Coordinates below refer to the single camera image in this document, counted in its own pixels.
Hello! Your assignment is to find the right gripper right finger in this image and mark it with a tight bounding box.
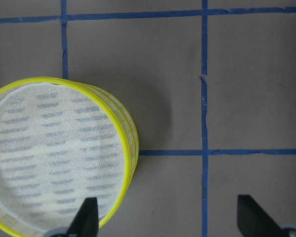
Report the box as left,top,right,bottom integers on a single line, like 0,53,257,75
237,195,281,237

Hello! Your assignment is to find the yellow steamer layer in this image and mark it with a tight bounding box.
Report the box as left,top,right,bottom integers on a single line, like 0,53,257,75
0,77,131,237
83,83,140,178

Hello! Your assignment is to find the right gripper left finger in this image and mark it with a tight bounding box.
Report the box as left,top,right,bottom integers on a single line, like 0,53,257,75
66,197,99,237

